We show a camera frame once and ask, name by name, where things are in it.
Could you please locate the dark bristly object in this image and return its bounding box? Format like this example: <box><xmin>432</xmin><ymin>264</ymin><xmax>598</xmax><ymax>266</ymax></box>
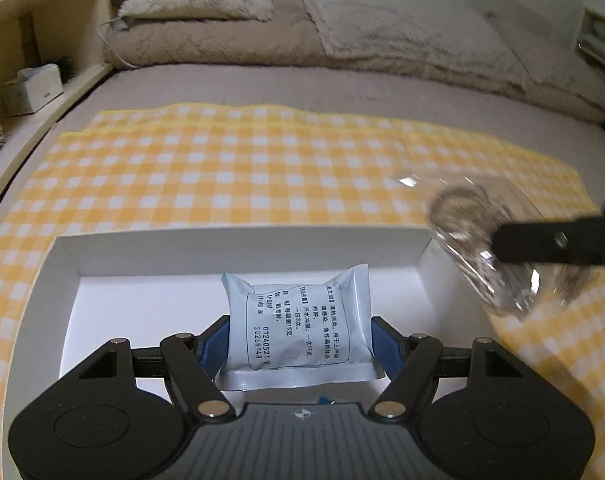
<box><xmin>59</xmin><ymin>54</ymin><xmax>84</xmax><ymax>84</ymax></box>

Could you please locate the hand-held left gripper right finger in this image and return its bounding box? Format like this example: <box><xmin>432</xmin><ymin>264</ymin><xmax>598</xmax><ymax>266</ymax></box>
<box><xmin>369</xmin><ymin>315</ymin><xmax>527</xmax><ymax>420</ymax></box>

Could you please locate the white cardboard tray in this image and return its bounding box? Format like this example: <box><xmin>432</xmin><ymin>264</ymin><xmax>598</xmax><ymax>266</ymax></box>
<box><xmin>56</xmin><ymin>227</ymin><xmax>494</xmax><ymax>407</ymax></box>

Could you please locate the white charging cable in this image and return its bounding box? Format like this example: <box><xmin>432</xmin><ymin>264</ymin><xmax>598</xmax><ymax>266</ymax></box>
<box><xmin>96</xmin><ymin>0</ymin><xmax>152</xmax><ymax>70</ymax></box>

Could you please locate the grey quilted pillow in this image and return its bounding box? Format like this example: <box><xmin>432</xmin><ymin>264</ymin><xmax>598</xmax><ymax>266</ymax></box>
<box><xmin>483</xmin><ymin>7</ymin><xmax>599</xmax><ymax>107</ymax></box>

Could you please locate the beige quilted mattress pad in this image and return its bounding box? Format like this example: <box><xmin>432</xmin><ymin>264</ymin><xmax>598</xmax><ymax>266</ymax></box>
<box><xmin>102</xmin><ymin>0</ymin><xmax>605</xmax><ymax>127</ymax></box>

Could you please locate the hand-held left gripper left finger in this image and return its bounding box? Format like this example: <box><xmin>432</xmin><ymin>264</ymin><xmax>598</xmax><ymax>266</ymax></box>
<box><xmin>76</xmin><ymin>315</ymin><xmax>232</xmax><ymax>420</ymax></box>

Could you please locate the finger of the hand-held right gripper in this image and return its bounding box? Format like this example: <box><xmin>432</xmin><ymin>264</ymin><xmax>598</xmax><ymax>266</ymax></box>
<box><xmin>492</xmin><ymin>211</ymin><xmax>605</xmax><ymax>267</ymax></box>

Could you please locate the grey quilted blanket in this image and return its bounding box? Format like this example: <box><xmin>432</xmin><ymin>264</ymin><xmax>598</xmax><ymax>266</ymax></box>
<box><xmin>293</xmin><ymin>0</ymin><xmax>532</xmax><ymax>99</ymax></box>

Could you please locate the clear plastic bag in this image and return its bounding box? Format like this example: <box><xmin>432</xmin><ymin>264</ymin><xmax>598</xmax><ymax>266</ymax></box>
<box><xmin>389</xmin><ymin>172</ymin><xmax>605</xmax><ymax>323</ymax></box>

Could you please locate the pale blue printed sachet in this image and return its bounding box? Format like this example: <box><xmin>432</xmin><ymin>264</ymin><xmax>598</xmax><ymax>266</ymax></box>
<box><xmin>219</xmin><ymin>262</ymin><xmax>377</xmax><ymax>391</ymax></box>

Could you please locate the wooden shelf unit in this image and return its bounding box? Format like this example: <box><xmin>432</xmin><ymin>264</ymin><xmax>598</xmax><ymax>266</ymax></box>
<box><xmin>0</xmin><ymin>0</ymin><xmax>154</xmax><ymax>223</ymax></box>

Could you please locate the yellow checkered mat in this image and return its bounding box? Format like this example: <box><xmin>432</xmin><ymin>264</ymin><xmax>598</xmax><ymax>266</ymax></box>
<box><xmin>0</xmin><ymin>102</ymin><xmax>605</xmax><ymax>480</ymax></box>

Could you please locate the white tissue box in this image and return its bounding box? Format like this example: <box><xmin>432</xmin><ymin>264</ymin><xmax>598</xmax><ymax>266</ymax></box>
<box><xmin>2</xmin><ymin>63</ymin><xmax>64</xmax><ymax>117</ymax></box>

